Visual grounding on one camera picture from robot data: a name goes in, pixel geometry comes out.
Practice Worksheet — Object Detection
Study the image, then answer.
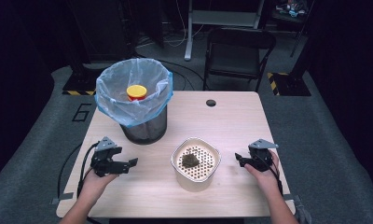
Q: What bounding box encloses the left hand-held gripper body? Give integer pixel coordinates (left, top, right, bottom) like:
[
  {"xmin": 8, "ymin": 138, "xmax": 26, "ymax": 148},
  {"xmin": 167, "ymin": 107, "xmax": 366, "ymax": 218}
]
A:
[{"xmin": 90, "ymin": 135, "xmax": 123, "ymax": 177}]

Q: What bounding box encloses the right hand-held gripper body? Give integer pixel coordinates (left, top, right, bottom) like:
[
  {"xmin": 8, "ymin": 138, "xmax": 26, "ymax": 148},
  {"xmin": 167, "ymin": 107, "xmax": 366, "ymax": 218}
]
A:
[{"xmin": 249, "ymin": 138, "xmax": 279, "ymax": 173}]

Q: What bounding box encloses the black mesh trash bin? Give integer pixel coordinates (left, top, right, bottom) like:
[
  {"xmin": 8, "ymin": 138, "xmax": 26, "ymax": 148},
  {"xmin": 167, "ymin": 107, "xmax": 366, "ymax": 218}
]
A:
[{"xmin": 118, "ymin": 105, "xmax": 169, "ymax": 146}]

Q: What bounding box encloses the clump of brown tea leaves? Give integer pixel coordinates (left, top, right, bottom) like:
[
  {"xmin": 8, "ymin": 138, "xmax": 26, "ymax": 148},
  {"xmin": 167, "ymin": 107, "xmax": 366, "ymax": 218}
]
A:
[{"xmin": 181, "ymin": 153, "xmax": 201, "ymax": 169}]

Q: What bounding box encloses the beige container with perforated strainer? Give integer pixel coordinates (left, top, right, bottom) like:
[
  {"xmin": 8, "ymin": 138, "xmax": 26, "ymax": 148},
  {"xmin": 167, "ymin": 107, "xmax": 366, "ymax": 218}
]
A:
[{"xmin": 170, "ymin": 136, "xmax": 222, "ymax": 192}]

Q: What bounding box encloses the translucent blue trash bag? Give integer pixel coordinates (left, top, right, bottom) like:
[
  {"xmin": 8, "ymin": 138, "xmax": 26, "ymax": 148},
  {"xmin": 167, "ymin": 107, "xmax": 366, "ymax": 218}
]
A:
[{"xmin": 94, "ymin": 57, "xmax": 174, "ymax": 129}]

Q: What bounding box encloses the red chip can yellow lid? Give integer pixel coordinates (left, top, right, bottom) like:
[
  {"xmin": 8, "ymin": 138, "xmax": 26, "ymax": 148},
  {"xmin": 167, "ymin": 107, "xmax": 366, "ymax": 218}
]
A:
[{"xmin": 126, "ymin": 84, "xmax": 148, "ymax": 103}]

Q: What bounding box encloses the person's right hand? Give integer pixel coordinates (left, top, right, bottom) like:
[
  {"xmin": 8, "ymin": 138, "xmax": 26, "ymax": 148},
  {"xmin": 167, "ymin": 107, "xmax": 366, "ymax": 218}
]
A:
[{"xmin": 243, "ymin": 149, "xmax": 280, "ymax": 195}]

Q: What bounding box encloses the person's left hand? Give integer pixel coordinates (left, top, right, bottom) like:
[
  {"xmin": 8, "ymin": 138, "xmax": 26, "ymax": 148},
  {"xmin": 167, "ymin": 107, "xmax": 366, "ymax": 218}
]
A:
[{"xmin": 78, "ymin": 170, "xmax": 118, "ymax": 203}]

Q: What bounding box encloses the grey cloth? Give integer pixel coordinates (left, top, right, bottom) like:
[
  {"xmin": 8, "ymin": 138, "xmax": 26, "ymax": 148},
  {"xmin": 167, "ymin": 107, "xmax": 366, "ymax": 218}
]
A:
[{"xmin": 295, "ymin": 199, "xmax": 313, "ymax": 224}]

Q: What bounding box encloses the black stand base hazard tape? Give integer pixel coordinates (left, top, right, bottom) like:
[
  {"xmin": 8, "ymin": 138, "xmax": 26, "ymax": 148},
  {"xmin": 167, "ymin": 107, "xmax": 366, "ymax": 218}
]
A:
[
  {"xmin": 62, "ymin": 63, "xmax": 99, "ymax": 96},
  {"xmin": 267, "ymin": 72, "xmax": 312, "ymax": 97}
]

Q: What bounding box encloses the black folding chair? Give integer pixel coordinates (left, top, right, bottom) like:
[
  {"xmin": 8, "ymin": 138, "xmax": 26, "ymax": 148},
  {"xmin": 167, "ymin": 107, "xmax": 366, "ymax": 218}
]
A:
[{"xmin": 202, "ymin": 27, "xmax": 277, "ymax": 92}]

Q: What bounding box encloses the dark shelf with clutter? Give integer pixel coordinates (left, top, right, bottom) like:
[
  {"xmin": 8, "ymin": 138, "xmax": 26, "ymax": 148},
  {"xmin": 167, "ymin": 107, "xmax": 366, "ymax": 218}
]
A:
[{"xmin": 272, "ymin": 0, "xmax": 316, "ymax": 58}]

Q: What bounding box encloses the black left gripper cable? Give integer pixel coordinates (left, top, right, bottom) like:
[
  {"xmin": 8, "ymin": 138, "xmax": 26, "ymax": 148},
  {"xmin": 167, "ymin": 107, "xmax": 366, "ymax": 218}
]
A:
[{"xmin": 76, "ymin": 141, "xmax": 101, "ymax": 199}]

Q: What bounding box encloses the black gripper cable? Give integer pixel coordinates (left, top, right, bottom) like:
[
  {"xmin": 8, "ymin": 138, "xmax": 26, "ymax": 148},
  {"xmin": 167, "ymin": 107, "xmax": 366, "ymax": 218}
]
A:
[
  {"xmin": 76, "ymin": 141, "xmax": 101, "ymax": 199},
  {"xmin": 258, "ymin": 153, "xmax": 284, "ymax": 198}
]

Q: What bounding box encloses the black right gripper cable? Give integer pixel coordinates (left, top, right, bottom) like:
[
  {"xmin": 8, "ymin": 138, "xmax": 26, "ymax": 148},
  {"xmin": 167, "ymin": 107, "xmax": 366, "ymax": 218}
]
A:
[{"xmin": 258, "ymin": 153, "xmax": 284, "ymax": 198}]

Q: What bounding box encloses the black cable beside table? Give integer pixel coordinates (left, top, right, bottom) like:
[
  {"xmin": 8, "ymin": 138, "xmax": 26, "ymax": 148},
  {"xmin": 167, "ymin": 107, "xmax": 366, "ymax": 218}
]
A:
[{"xmin": 57, "ymin": 143, "xmax": 83, "ymax": 200}]

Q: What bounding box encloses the black floor cable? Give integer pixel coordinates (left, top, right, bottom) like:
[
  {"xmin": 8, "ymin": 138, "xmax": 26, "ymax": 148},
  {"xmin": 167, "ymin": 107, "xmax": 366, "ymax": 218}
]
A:
[{"xmin": 134, "ymin": 52, "xmax": 205, "ymax": 91}]

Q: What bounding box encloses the white floor cable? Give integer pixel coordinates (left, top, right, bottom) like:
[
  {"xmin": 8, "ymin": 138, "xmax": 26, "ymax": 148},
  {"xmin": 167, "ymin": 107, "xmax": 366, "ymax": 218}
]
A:
[{"xmin": 162, "ymin": 0, "xmax": 205, "ymax": 49}]

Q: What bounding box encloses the white metal desk frame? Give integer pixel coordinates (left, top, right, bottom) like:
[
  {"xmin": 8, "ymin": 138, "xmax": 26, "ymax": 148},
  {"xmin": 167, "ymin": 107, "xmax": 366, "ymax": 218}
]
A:
[{"xmin": 184, "ymin": 0, "xmax": 267, "ymax": 62}]

